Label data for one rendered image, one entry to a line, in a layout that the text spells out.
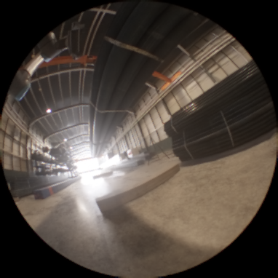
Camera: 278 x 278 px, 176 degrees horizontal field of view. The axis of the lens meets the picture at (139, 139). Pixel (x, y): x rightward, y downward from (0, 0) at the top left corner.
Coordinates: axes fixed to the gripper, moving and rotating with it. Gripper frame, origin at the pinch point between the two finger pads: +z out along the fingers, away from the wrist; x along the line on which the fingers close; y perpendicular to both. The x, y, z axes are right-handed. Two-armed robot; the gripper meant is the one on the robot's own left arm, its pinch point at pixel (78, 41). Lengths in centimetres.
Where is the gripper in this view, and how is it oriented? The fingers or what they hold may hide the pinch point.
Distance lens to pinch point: 44.6
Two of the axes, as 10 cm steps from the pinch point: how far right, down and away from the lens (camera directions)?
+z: 6.7, 7.3, -1.3
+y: 6.9, -5.6, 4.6
